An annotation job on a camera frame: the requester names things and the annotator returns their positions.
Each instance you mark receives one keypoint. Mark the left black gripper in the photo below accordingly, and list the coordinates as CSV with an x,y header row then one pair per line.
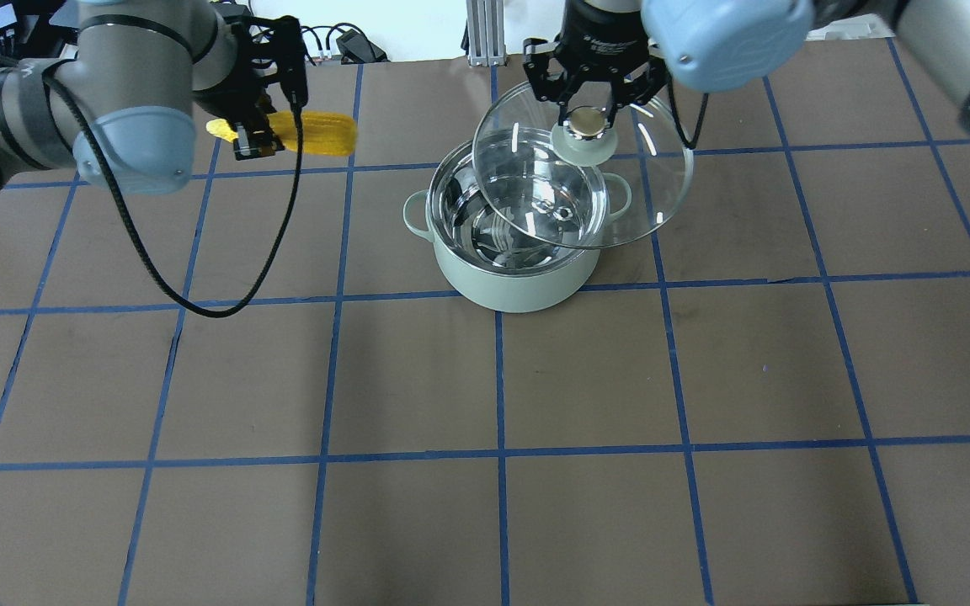
x,y
217,91

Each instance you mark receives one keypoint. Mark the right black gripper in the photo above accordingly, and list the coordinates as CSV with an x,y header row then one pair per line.
x,y
599,34

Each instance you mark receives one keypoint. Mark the yellow corn cob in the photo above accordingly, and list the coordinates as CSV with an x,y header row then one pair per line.
x,y
310,132

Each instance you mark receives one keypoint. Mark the glass pot lid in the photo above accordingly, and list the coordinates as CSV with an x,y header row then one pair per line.
x,y
643,147

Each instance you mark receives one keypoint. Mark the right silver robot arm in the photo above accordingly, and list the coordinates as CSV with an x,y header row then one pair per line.
x,y
719,46

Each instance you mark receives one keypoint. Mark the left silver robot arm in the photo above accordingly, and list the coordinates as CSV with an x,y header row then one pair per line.
x,y
121,111

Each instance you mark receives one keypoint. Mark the pale green cooking pot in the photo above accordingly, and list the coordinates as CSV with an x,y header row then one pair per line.
x,y
516,231

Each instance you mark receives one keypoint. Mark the aluminium frame post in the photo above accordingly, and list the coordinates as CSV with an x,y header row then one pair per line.
x,y
483,35

